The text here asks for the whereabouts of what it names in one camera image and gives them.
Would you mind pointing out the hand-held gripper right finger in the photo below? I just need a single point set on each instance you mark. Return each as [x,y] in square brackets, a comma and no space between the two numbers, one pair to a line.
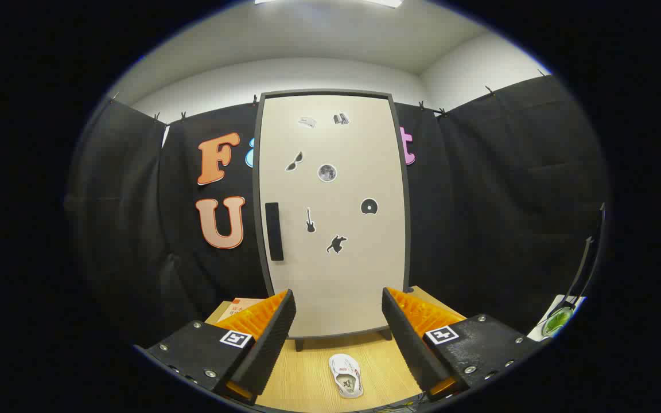
[408,338]

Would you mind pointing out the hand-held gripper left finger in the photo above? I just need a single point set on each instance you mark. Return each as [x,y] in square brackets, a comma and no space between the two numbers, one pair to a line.
[267,350]

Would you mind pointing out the grey shoe cabinet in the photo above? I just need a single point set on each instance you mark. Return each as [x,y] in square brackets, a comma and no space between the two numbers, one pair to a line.
[299,344]

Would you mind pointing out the white canvas shoe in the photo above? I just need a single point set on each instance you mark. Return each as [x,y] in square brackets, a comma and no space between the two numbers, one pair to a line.
[345,376]

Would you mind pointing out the stack of books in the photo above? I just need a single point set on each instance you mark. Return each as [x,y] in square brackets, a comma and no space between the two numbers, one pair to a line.
[238,307]

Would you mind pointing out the white side table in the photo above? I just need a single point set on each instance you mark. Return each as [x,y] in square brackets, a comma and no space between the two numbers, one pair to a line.
[537,331]

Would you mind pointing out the green glass bowl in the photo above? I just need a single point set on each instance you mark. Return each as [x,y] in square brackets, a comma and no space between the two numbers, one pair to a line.
[557,321]

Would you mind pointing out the black backdrop cloth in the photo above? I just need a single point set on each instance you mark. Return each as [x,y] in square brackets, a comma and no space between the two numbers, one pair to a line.
[479,201]

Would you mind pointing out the black metal stand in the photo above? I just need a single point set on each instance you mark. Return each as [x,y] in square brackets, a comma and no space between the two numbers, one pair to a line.
[586,255]

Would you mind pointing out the ceiling light panel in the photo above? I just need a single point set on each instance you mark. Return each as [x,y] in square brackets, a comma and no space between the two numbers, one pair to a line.
[385,2]

